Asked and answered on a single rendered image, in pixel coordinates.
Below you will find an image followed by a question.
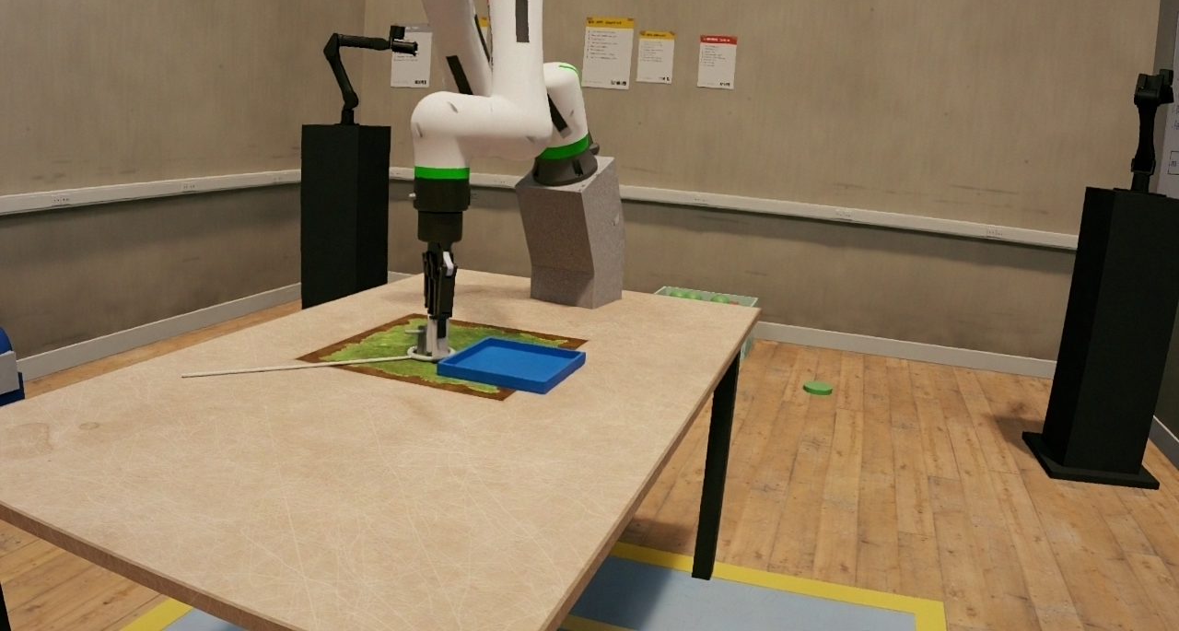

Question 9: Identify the white ring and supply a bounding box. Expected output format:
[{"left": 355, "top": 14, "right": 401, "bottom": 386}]
[{"left": 407, "top": 346, "right": 455, "bottom": 362}]

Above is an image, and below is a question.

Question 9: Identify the blue tray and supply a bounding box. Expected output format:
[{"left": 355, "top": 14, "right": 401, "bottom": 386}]
[{"left": 437, "top": 336, "right": 586, "bottom": 395}]

